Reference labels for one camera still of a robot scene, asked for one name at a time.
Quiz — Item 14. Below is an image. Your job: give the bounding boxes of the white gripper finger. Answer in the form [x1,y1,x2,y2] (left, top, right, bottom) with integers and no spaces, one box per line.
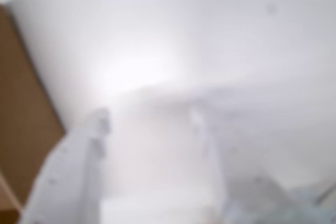
[189,105,229,224]
[18,106,112,224]

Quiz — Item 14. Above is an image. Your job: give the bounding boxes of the brown cardboard box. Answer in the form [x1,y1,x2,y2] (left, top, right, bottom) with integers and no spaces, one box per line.
[0,3,66,224]

